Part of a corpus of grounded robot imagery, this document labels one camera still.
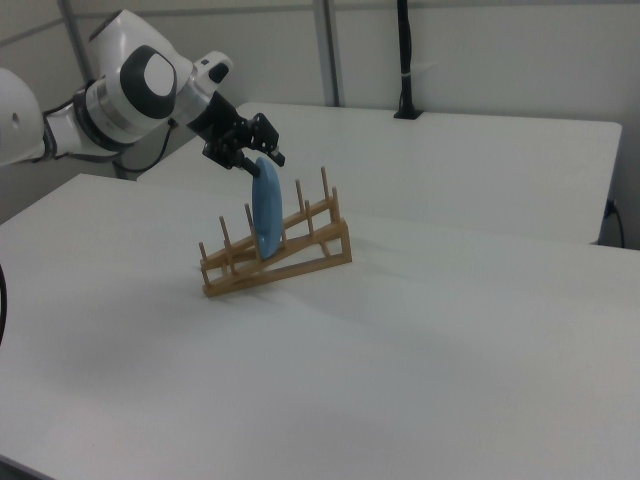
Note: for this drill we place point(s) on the black camera pole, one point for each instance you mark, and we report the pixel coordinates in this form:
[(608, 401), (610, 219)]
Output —
[(406, 60)]

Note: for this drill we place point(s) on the wooden plate rack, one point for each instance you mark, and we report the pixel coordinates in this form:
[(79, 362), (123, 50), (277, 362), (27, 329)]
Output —
[(280, 250)]

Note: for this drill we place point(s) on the blue plate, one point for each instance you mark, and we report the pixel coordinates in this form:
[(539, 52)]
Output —
[(266, 210)]

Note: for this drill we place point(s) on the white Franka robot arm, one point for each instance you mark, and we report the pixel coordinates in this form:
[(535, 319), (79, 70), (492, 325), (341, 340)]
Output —
[(125, 85)]

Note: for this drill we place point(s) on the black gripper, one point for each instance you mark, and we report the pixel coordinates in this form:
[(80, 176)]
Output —
[(235, 134)]

